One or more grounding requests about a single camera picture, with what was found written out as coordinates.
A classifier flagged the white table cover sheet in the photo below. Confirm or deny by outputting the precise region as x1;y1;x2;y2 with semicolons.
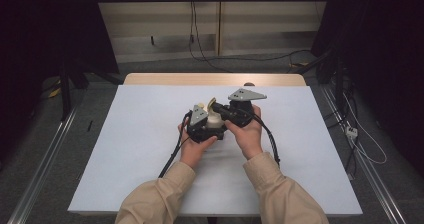
67;84;364;217

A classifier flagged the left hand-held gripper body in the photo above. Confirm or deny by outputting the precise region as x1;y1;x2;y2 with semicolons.
185;104;215;144

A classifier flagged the black hanging wall cable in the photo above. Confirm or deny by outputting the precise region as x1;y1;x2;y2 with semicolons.
189;0;196;53

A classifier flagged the black metal stand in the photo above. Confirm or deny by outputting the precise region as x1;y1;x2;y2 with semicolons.
293;48;346;118
59;58;73;122

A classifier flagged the aluminium floor rail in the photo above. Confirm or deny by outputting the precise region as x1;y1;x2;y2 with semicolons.
7;106;80;224
319;84;407;224

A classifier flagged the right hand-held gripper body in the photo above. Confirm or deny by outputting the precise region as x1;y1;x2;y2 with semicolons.
226;87;268;129

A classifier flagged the person's left hand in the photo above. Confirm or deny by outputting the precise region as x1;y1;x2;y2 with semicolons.
178;122;218;170

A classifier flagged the long black floor cable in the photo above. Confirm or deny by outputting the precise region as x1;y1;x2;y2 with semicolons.
192;0;313;74

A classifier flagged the white cable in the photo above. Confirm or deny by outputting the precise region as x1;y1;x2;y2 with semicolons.
342;92;388;166

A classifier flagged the black curtain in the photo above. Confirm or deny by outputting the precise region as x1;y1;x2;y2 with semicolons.
311;0;424;178
0;0;120;158

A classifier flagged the left hand-held gripper cable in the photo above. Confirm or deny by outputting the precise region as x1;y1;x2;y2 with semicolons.
157;111;194;179

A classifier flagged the hand-held gripper cable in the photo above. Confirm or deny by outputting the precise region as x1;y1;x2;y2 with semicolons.
157;111;194;179
252;113;282;169

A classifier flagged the vertical wall trim strip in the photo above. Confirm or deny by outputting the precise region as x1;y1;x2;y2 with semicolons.
214;0;224;57

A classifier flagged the white power strip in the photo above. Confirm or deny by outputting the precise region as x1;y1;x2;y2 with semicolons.
344;125;360;140

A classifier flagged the person's right hand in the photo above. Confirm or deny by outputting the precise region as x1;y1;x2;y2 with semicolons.
224;104;265;161

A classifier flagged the wooden table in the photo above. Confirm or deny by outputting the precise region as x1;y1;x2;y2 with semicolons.
123;72;307;87

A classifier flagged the cream lidded glass jug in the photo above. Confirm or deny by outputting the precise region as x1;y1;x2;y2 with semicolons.
196;97;228;130

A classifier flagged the right hand-held gripper cable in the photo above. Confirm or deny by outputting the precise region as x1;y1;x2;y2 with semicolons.
252;113;282;169

